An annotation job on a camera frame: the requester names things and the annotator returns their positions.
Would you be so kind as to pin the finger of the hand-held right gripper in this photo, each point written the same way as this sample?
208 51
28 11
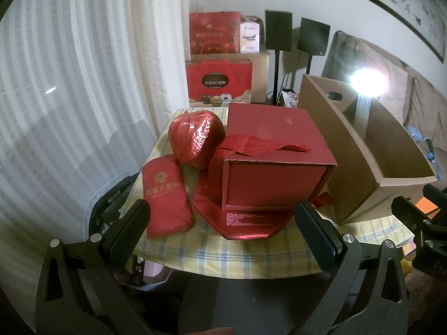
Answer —
408 213
434 195

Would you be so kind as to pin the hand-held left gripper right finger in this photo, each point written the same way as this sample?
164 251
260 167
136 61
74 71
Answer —
309 220

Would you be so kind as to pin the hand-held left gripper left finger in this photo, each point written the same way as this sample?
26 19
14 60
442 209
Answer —
135 217

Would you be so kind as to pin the red foil packet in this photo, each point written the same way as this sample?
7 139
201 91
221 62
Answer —
167 199

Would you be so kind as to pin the brown cardboard box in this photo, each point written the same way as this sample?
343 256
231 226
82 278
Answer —
356 181

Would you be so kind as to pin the red foil cat-print bag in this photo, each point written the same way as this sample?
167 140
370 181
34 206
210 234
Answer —
244 224

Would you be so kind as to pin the red foil ball package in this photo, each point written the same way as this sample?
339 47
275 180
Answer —
193 136

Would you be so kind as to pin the blue toy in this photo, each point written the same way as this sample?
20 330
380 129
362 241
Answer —
420 143

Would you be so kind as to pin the yellow checked tablecloth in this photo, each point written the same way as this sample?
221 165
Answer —
244 255

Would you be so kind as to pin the brown covered sofa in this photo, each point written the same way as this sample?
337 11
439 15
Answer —
426 94

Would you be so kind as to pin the black speaker stand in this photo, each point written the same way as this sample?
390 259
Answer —
277 76
308 64

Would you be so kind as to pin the brown shipping carton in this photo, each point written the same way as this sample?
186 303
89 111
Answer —
260 76

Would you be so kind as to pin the white sheer curtain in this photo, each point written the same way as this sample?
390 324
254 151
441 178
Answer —
70 76

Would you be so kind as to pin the red gift bag dark label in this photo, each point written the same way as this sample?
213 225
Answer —
216 73

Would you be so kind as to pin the black speaker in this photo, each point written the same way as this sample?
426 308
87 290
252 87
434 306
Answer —
313 36
278 29

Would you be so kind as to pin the white and pink small box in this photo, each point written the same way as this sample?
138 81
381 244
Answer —
248 38

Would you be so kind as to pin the framed ink painting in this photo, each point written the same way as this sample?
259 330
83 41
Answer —
401 0

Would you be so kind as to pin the red gift bag gold print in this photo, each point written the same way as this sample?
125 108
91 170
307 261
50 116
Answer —
213 31

